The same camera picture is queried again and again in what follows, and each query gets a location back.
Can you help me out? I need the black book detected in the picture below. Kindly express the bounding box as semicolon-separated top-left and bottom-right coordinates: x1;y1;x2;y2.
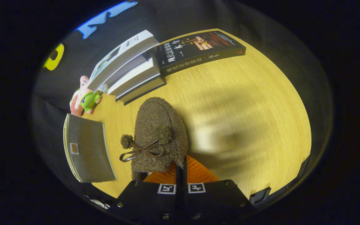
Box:
155;29;247;77

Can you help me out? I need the grey fabric storage box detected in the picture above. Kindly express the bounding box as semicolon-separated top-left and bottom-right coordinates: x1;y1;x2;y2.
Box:
63;113;117;183

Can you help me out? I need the pink starfish plush toy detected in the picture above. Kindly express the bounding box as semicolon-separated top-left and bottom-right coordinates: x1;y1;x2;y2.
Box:
70;76;102;117

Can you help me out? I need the thick white book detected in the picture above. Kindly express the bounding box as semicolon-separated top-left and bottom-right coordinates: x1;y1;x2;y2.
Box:
107;58;162;96
116;75;167;106

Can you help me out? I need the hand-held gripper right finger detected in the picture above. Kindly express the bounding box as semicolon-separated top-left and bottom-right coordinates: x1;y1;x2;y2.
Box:
183;155;256;225

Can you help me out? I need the thin white book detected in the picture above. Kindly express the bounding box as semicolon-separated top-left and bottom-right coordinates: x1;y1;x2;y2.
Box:
103;52;155;91

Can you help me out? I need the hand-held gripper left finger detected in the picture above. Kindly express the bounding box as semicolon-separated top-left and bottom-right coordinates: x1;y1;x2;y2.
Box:
110;162;183;225

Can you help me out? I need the white photo cover book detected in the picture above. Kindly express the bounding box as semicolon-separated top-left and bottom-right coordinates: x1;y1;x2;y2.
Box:
88;30;159;92

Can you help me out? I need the brown fuzzy shoe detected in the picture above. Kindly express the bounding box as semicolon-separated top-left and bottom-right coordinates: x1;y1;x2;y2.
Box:
119;97;188;181

